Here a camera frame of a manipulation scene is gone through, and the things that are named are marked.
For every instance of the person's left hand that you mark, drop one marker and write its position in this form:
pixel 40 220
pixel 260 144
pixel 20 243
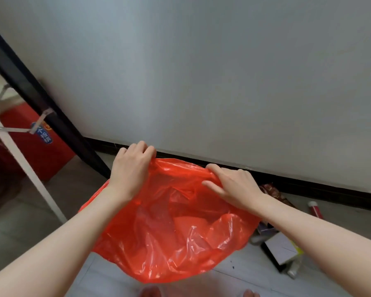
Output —
pixel 130 173

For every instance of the person's right hand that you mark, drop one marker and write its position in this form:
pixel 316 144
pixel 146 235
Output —
pixel 241 188

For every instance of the red snack bag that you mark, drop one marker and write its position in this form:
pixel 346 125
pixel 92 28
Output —
pixel 275 193

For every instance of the white box yellow edge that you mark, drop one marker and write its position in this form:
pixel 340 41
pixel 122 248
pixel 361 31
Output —
pixel 281 248

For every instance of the red plastic bag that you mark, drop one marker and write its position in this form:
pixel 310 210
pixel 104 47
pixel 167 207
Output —
pixel 173 231

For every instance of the small red bottle white cap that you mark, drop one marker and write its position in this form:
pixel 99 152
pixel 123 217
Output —
pixel 315 210

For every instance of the black slab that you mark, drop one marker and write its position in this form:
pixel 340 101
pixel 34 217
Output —
pixel 272 259

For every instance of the person's left forearm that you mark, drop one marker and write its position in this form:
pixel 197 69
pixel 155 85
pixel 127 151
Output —
pixel 55 250

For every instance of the person's right forearm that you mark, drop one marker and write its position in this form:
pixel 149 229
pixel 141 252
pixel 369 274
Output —
pixel 327 244

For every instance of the person's right foot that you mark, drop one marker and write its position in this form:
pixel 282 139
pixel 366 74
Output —
pixel 250 293

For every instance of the red cardboard box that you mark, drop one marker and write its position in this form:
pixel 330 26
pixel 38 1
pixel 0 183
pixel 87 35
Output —
pixel 43 154

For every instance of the black leaning board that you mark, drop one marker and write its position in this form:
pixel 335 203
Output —
pixel 34 89

